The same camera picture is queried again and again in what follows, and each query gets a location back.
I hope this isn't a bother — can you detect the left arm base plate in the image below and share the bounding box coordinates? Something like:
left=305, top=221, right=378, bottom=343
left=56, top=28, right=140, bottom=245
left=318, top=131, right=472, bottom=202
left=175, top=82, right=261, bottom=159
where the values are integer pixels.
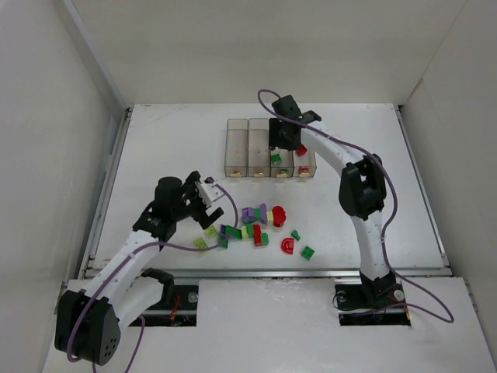
left=142, top=284, right=199, bottom=327

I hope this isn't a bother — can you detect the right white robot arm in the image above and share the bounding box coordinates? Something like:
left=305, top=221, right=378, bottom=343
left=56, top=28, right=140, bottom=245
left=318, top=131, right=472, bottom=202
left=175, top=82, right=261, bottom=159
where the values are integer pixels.
left=269, top=95, right=396, bottom=309

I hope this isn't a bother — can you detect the green wedge lego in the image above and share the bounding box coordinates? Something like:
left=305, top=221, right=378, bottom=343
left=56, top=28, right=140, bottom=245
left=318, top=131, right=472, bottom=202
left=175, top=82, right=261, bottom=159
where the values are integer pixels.
left=291, top=230, right=301, bottom=241

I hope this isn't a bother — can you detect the red square lego brick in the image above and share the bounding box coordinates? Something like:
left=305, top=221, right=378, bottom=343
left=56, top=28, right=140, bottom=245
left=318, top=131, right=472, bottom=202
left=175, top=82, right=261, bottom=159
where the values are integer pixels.
left=296, top=145, right=308, bottom=156

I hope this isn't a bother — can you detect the purple lime lego cluster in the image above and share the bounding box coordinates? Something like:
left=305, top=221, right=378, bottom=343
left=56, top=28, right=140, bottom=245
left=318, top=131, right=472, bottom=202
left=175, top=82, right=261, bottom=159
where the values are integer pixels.
left=242, top=203, right=274, bottom=225

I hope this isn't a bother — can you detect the aluminium rail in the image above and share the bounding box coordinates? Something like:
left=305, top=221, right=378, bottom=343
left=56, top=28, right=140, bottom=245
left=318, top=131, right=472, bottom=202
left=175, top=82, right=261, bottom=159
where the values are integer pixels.
left=163, top=267, right=453, bottom=279

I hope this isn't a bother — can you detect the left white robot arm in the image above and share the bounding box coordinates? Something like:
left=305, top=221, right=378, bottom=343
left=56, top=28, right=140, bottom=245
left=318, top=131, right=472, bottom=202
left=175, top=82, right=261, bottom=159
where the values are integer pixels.
left=54, top=171, right=229, bottom=367

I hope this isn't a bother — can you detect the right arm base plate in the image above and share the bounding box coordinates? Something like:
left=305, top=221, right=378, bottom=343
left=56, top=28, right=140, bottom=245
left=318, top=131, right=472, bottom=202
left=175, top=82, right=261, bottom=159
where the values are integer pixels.
left=333, top=283, right=411, bottom=326

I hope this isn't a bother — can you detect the red round lego stack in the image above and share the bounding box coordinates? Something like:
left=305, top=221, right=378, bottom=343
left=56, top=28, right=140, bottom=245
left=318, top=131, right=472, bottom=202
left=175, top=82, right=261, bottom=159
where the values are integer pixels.
left=272, top=205, right=287, bottom=228

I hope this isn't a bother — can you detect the red green lego stack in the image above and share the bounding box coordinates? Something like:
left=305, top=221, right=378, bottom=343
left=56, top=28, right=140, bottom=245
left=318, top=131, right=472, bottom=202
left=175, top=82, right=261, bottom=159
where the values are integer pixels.
left=241, top=224, right=269, bottom=247

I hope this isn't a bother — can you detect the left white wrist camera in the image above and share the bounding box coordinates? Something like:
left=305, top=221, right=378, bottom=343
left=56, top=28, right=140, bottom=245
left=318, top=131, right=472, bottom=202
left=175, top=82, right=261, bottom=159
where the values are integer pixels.
left=195, top=178, right=224, bottom=207

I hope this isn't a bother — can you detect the red arch lego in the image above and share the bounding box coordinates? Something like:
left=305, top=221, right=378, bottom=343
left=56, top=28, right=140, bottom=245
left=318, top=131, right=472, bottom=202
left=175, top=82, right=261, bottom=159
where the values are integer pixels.
left=280, top=237, right=295, bottom=255

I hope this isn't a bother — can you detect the green square lego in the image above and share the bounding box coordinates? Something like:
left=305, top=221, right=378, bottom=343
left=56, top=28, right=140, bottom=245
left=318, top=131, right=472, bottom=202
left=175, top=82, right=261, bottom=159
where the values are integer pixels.
left=301, top=246, right=315, bottom=261
left=270, top=153, right=283, bottom=166

